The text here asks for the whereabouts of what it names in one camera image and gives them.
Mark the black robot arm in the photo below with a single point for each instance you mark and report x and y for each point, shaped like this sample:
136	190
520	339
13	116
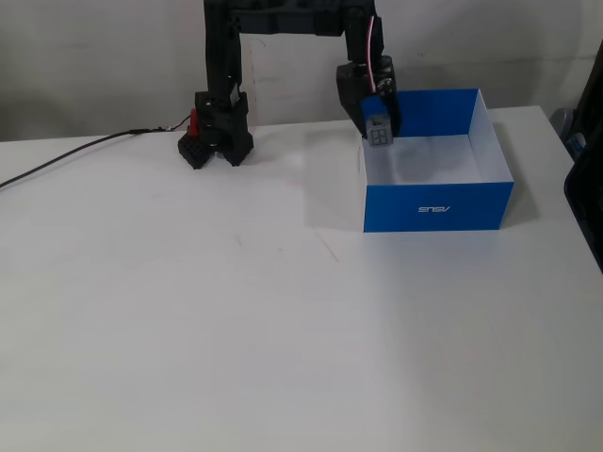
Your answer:
221	52

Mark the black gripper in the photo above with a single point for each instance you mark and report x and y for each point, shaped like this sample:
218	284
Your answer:
350	101

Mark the blue and white cardboard box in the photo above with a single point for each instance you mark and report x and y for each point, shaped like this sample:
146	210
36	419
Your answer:
435	209

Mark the red and black table clamp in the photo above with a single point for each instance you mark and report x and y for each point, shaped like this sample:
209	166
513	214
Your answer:
193	150

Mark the gray block with cutouts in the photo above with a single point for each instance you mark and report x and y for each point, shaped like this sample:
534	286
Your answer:
379	134

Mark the gray object with blue label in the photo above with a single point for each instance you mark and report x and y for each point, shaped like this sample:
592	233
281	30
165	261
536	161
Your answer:
570	136

